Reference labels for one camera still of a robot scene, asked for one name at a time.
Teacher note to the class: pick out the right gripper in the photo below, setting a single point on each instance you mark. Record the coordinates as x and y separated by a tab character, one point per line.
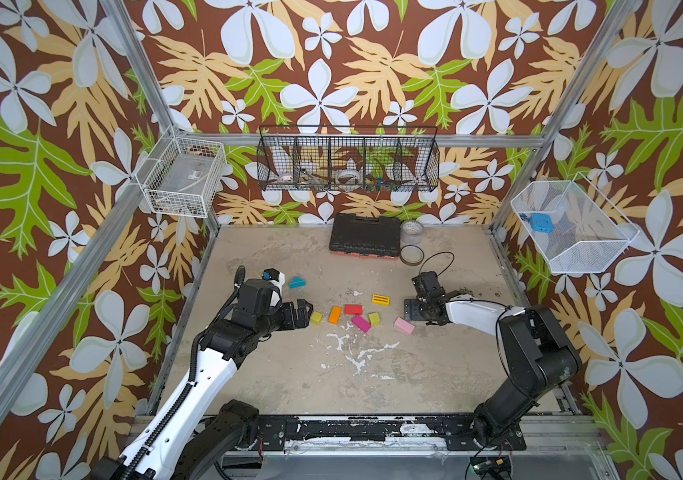
422	307

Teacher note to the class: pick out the light pink block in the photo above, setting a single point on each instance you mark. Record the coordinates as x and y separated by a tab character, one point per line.
404	326

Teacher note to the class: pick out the magenta rectangular block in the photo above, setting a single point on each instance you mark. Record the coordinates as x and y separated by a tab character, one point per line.
361	323

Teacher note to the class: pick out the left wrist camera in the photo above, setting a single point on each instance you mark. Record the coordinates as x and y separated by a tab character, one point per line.
276	277

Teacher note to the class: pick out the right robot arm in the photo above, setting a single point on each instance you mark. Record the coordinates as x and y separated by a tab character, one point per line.
535	352

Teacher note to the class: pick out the white wire basket left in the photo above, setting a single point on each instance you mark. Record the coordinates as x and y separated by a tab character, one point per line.
181	175

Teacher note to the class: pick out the white tape roll in basket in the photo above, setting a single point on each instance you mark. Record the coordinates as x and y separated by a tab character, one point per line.
348	177

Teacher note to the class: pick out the orange rectangular block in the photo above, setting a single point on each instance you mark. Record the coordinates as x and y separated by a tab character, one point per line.
335	315

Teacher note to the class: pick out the clear glass jar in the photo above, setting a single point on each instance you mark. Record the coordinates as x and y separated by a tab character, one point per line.
412	232

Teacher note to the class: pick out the yellow red-striped block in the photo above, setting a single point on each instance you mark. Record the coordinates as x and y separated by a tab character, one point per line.
381	300

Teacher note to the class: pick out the teal triangular block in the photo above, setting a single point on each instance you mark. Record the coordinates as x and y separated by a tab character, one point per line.
297	283

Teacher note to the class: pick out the black tool case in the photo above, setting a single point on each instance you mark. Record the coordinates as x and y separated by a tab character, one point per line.
366	236

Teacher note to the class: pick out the white mesh corner basket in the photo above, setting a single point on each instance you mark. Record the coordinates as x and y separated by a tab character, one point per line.
590	233

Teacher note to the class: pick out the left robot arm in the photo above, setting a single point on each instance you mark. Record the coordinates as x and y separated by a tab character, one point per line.
168	448

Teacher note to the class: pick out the yellow-green square block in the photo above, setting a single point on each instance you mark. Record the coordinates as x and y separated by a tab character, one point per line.
317	318

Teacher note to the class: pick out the blue object in basket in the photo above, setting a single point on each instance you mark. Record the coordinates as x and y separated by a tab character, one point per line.
541	223

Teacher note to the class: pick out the red rectangular block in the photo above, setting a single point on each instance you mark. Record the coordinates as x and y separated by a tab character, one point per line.
352	309

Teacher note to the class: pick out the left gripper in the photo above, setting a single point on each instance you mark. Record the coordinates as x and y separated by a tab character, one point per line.
304	316

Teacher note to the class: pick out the black wire basket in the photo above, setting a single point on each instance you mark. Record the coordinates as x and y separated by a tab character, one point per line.
390	158

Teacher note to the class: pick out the brown tape roll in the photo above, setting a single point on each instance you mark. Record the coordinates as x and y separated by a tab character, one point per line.
412	255

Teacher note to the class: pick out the small yellow cube block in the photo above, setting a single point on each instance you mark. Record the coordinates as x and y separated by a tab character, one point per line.
374	319

